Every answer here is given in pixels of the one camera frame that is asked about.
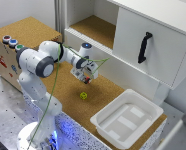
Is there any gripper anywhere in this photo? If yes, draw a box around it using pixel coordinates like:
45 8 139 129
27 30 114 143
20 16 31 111
70 59 100 82

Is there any pink block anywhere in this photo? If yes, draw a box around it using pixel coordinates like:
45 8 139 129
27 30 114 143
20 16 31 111
84 76 91 85

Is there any yellow block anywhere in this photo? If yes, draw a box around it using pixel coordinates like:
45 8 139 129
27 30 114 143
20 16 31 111
79 91 88 100

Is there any white cabinet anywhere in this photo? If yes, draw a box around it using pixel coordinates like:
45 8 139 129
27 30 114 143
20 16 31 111
63 0 186 107

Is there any white plastic box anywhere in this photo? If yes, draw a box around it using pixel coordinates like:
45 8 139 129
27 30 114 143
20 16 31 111
89 88 165 149

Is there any white sliding door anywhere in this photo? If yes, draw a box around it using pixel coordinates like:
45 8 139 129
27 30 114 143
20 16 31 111
112 6 186 88

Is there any green button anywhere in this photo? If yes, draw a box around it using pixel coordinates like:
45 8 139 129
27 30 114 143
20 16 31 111
14 43 26 53

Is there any wooden drawer box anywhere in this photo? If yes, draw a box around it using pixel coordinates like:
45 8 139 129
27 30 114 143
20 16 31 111
0 16 63 92

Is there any blue button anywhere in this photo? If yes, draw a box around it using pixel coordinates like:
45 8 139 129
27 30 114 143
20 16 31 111
8 38 19 48

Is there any red button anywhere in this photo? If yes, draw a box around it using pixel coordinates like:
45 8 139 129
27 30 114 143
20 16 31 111
2 35 12 44

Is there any green cable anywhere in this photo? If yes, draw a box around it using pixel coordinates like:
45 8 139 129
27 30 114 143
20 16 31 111
26 43 111 150

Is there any black door handle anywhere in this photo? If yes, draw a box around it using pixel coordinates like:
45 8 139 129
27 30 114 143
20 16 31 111
137 31 153 65

